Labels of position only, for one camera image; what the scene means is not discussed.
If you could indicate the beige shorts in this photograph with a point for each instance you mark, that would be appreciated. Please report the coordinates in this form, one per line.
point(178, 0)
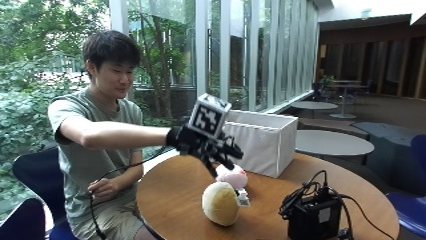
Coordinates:
point(106, 223)

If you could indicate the large round grey table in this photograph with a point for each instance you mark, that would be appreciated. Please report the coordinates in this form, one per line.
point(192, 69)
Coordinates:
point(333, 142)

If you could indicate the black electronics box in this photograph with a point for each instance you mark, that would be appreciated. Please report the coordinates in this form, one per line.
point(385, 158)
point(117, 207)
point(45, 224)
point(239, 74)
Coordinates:
point(314, 218)

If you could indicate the cream round plush bun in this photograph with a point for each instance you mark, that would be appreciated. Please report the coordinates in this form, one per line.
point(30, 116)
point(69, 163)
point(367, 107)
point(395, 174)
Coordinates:
point(220, 204)

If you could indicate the the person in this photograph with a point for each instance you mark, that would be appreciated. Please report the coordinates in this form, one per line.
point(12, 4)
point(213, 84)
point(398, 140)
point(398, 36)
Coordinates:
point(110, 76)

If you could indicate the olive green t-shirt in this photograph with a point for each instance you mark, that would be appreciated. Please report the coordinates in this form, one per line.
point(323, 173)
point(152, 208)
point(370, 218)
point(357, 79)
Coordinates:
point(88, 160)

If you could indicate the potted green plant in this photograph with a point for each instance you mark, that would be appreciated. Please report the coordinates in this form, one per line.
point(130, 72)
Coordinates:
point(327, 81)

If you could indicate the dark background chair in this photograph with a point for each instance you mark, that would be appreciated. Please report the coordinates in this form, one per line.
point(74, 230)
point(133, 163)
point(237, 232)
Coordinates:
point(318, 91)

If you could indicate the white marker cube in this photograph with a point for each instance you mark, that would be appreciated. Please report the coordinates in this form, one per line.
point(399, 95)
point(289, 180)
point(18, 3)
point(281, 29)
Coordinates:
point(208, 116)

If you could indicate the dark blue chair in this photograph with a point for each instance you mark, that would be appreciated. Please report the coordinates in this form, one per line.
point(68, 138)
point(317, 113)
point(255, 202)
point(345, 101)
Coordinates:
point(37, 180)
point(20, 221)
point(410, 203)

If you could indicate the tall round pedestal table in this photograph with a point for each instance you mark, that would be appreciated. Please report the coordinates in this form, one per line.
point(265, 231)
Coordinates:
point(347, 88)

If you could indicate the small round grey table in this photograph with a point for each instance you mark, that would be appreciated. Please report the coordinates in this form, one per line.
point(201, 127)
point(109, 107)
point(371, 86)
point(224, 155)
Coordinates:
point(314, 105)

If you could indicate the pink plush toy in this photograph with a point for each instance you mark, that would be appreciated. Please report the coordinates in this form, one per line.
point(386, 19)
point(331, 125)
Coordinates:
point(233, 177)

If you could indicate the white fabric storage box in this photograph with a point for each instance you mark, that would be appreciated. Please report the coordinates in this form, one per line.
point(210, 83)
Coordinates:
point(261, 146)

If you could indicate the grey upholstered bench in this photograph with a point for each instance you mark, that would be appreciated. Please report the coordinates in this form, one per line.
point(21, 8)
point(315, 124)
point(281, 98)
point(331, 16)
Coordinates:
point(386, 143)

